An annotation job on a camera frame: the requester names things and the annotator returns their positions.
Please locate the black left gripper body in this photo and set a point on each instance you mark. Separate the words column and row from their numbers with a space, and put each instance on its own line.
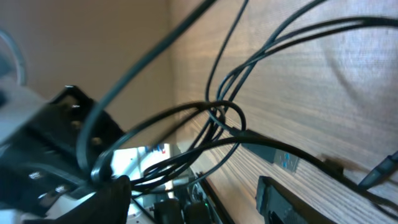
column 39, row 162

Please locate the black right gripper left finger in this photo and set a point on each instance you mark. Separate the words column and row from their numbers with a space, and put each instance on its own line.
column 110, row 205

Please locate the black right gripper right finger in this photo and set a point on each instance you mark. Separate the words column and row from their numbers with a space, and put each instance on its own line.
column 277, row 204

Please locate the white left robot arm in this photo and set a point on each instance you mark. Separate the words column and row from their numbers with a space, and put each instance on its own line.
column 18, row 104

